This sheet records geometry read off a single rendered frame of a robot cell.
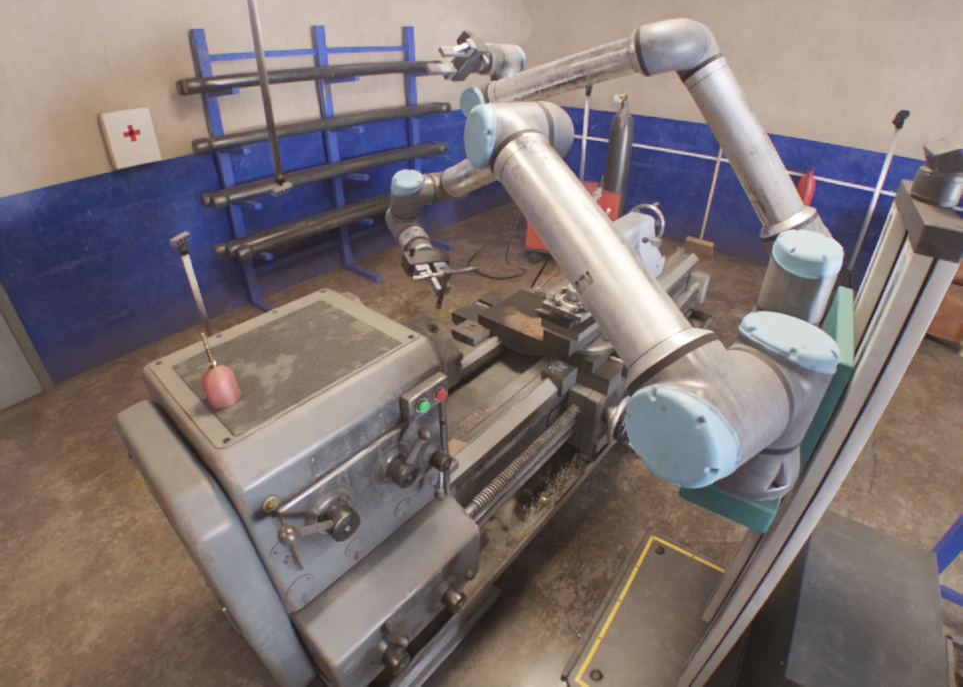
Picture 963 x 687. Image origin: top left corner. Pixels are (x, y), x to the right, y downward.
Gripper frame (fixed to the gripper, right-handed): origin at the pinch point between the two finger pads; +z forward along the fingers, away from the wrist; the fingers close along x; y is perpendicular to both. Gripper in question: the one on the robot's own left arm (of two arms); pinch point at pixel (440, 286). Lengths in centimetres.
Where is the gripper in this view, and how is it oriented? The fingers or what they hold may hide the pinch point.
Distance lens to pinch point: 134.2
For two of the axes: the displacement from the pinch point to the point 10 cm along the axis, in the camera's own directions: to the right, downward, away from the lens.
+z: 4.5, 7.2, -5.2
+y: 2.7, -6.7, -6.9
